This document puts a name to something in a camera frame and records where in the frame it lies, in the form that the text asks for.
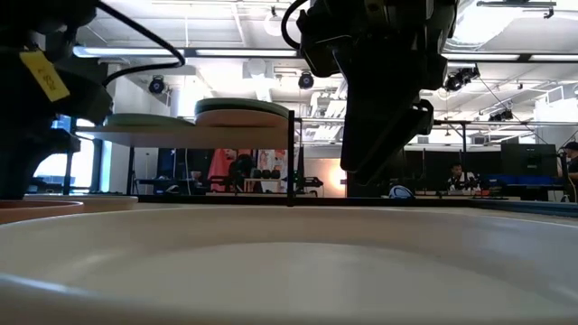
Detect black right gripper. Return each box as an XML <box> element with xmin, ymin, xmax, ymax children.
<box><xmin>300</xmin><ymin>0</ymin><xmax>458</xmax><ymax>186</ymax></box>

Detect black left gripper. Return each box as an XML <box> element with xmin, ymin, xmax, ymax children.
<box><xmin>0</xmin><ymin>0</ymin><xmax>114</xmax><ymax>200</ymax></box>

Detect terracotta pink plate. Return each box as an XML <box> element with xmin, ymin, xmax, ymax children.
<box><xmin>0</xmin><ymin>199</ymin><xmax>86</xmax><ymax>226</ymax></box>

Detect cream plate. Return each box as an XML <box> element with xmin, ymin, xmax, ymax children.
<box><xmin>24</xmin><ymin>193</ymin><xmax>139</xmax><ymax>213</ymax></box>

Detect salmon pink plate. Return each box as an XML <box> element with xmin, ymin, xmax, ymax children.
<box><xmin>194</xmin><ymin>110</ymin><xmax>289</xmax><ymax>129</ymax></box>

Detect large white plate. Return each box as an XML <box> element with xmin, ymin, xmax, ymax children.
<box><xmin>0</xmin><ymin>205</ymin><xmax>578</xmax><ymax>325</ymax></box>

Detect wooden shelf with black legs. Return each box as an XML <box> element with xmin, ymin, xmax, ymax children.
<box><xmin>62</xmin><ymin>109</ymin><xmax>297</xmax><ymax>208</ymax></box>

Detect black partition panel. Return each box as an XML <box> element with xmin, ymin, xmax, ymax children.
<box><xmin>345</xmin><ymin>144</ymin><xmax>502</xmax><ymax>199</ymax></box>

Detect large bright window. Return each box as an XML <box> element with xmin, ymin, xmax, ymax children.
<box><xmin>33</xmin><ymin>115</ymin><xmax>107</xmax><ymax>193</ymax></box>

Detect person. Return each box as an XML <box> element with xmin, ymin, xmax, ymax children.
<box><xmin>448</xmin><ymin>162</ymin><xmax>480</xmax><ymax>193</ymax></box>
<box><xmin>561</xmin><ymin>140</ymin><xmax>578</xmax><ymax>203</ymax></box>

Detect yellow paper tag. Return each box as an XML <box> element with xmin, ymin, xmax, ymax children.
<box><xmin>18</xmin><ymin>49</ymin><xmax>71</xmax><ymax>103</ymax></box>

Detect small black ceiling lamps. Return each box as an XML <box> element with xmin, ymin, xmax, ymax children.
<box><xmin>487</xmin><ymin>107</ymin><xmax>515</xmax><ymax>123</ymax></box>

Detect light wooden stand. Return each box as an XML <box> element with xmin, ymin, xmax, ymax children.
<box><xmin>243</xmin><ymin>177</ymin><xmax>281</xmax><ymax>194</ymax></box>

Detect blue panel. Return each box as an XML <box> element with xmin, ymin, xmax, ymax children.
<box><xmin>482</xmin><ymin>174</ymin><xmax>559</xmax><ymax>187</ymax></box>

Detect black monitor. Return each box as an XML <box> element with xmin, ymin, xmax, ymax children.
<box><xmin>499</xmin><ymin>143</ymin><xmax>560</xmax><ymax>178</ymax></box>

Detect long ceiling light bar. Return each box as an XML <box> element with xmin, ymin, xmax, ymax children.
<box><xmin>74</xmin><ymin>44</ymin><xmax>578</xmax><ymax>63</ymax></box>

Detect orange curtain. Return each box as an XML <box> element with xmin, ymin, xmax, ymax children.
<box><xmin>208</xmin><ymin>148</ymin><xmax>236</xmax><ymax>193</ymax></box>

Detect black metal frame rig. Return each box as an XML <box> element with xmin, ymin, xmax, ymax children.
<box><xmin>433</xmin><ymin>118</ymin><xmax>469</xmax><ymax>154</ymax></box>

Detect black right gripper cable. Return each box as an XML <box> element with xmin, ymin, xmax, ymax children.
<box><xmin>280</xmin><ymin>0</ymin><xmax>312</xmax><ymax>51</ymax></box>

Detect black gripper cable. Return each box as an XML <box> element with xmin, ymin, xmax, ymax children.
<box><xmin>280</xmin><ymin>0</ymin><xmax>312</xmax><ymax>51</ymax></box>
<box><xmin>95</xmin><ymin>0</ymin><xmax>187</xmax><ymax>88</ymax></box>

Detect white ring light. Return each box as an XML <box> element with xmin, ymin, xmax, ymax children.
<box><xmin>263</xmin><ymin>5</ymin><xmax>290</xmax><ymax>38</ymax></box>

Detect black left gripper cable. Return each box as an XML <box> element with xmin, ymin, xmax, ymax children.
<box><xmin>95</xmin><ymin>0</ymin><xmax>187</xmax><ymax>88</ymax></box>

